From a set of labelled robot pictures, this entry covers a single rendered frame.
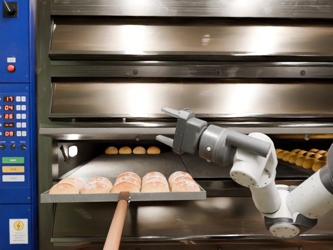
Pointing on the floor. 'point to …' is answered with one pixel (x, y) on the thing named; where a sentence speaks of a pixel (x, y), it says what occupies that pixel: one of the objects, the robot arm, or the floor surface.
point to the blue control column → (23, 11)
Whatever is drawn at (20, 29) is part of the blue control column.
